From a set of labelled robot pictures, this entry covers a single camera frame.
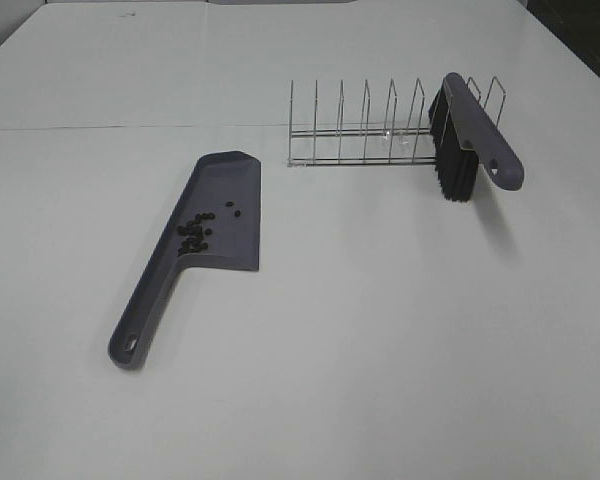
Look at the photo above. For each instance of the pile of coffee beans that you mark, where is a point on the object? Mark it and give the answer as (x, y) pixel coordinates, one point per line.
(193, 234)

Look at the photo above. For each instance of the metal wire rack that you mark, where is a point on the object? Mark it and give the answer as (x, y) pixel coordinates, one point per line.
(400, 137)

